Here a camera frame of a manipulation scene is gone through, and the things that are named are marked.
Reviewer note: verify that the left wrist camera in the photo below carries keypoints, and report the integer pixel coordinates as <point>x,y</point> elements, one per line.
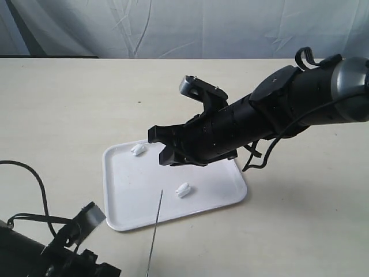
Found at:
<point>82,225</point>

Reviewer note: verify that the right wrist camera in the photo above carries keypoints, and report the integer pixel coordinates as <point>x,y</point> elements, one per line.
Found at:
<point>213,98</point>

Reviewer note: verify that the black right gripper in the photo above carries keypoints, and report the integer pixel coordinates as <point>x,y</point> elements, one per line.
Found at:
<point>232,127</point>

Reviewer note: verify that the white sheer curtain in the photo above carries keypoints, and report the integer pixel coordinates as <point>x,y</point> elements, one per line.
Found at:
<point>183,29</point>

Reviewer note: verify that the thin metal rod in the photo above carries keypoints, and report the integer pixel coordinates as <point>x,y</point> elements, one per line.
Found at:
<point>154,234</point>

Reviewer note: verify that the white plastic tray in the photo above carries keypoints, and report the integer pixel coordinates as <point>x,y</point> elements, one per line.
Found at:
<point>132,186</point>

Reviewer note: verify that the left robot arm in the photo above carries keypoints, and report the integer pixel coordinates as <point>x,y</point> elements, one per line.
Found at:
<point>22,256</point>

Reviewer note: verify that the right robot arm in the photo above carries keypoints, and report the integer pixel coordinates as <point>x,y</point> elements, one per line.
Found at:
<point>289,101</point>

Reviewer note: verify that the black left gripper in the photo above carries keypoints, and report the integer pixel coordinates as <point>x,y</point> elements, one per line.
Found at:
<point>84,265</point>

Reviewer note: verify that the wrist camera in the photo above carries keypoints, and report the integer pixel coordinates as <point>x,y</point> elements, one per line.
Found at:
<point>82,225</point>
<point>213,98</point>

